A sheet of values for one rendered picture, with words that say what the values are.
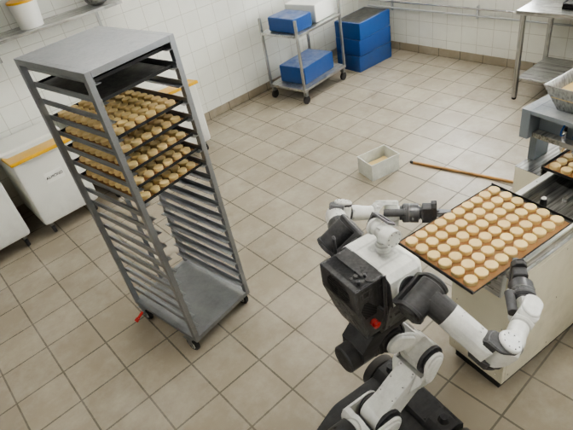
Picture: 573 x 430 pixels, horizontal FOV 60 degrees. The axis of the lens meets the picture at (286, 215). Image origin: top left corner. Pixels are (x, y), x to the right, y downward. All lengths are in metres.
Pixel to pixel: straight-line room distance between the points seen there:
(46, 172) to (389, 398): 3.35
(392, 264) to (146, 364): 2.02
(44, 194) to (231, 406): 2.59
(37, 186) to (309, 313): 2.57
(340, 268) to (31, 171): 3.33
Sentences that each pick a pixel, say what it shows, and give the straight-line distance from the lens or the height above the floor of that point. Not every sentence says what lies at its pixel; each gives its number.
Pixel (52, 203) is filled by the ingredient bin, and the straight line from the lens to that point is 4.73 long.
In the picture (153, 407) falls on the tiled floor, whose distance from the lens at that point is 3.12.
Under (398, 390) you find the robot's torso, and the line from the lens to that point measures 2.39.
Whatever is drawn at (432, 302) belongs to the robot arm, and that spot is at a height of 1.21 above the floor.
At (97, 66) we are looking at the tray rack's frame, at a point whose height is 1.82.
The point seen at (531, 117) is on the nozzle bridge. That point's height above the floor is 1.14.
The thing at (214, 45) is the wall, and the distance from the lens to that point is 5.90.
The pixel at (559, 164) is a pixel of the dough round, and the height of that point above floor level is 0.92.
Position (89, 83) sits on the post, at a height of 1.78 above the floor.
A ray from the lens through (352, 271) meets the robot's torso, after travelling 1.70.
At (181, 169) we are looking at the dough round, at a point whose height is 1.15.
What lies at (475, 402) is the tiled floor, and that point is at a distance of 2.88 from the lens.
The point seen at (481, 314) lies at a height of 0.49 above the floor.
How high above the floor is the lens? 2.41
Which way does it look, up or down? 36 degrees down
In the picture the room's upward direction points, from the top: 12 degrees counter-clockwise
